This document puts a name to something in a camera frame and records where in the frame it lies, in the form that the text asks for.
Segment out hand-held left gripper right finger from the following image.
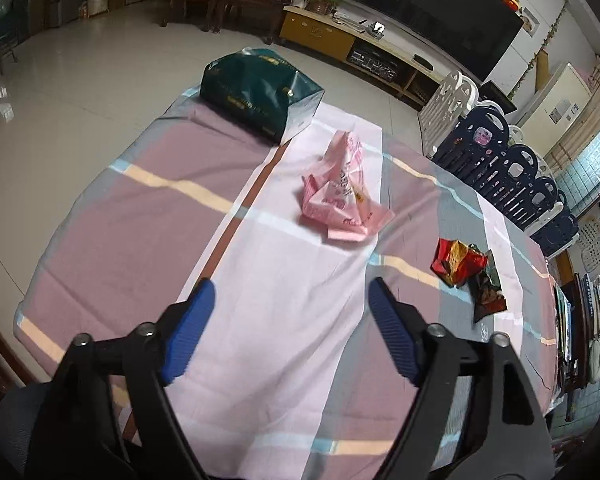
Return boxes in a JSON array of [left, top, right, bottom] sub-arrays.
[[368, 277, 553, 480]]

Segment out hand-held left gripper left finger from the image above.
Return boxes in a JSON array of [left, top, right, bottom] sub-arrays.
[[27, 278, 216, 480]]

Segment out red wrapper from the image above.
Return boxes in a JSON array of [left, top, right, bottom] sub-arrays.
[[430, 239, 491, 288]]

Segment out dark wrapper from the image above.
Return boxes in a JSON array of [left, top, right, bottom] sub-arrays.
[[467, 252, 509, 324]]

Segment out pink plastic packet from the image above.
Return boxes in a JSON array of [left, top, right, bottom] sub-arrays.
[[299, 130, 396, 244]]

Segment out dark blue plastic fence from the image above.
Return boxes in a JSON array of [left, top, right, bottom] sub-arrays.
[[432, 105, 581, 262]]

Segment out stack of books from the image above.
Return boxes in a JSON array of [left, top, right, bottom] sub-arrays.
[[555, 272, 600, 397]]

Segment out dark green gift box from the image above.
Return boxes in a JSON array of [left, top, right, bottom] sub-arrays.
[[200, 47, 326, 146]]

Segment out black laptop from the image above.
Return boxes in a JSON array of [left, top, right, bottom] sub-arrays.
[[477, 80, 518, 114]]

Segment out cream standing air conditioner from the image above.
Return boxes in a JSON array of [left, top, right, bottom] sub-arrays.
[[517, 62, 594, 152]]

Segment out yellow wooden television cabinet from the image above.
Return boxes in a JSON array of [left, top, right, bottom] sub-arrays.
[[279, 5, 447, 111]]

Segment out large black television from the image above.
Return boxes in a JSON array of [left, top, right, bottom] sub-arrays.
[[340, 0, 524, 84]]

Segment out green folding chair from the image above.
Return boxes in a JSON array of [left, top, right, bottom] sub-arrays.
[[0, 12, 20, 63]]

